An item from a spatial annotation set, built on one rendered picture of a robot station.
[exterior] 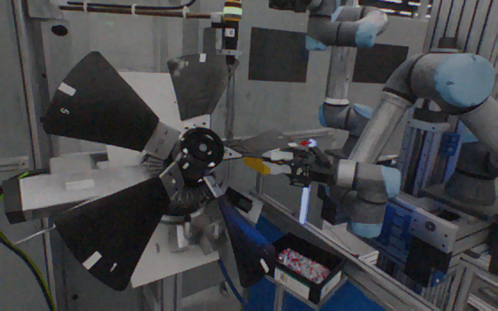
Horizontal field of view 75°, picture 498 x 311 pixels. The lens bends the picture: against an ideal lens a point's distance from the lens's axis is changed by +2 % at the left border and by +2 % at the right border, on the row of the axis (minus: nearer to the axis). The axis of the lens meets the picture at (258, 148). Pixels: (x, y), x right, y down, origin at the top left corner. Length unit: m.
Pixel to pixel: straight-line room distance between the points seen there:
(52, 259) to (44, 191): 0.68
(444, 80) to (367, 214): 0.36
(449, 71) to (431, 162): 0.66
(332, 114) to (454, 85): 0.77
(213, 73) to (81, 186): 0.47
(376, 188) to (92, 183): 0.71
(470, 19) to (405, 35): 3.85
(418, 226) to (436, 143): 0.37
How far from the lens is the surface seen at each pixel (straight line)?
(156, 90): 1.21
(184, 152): 0.80
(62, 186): 0.91
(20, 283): 1.78
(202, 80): 0.99
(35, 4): 1.26
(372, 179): 0.84
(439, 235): 1.21
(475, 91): 0.89
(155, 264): 1.01
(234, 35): 0.86
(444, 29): 1.55
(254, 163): 1.36
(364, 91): 4.99
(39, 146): 1.36
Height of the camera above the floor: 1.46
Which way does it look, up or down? 16 degrees down
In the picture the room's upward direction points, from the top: 5 degrees clockwise
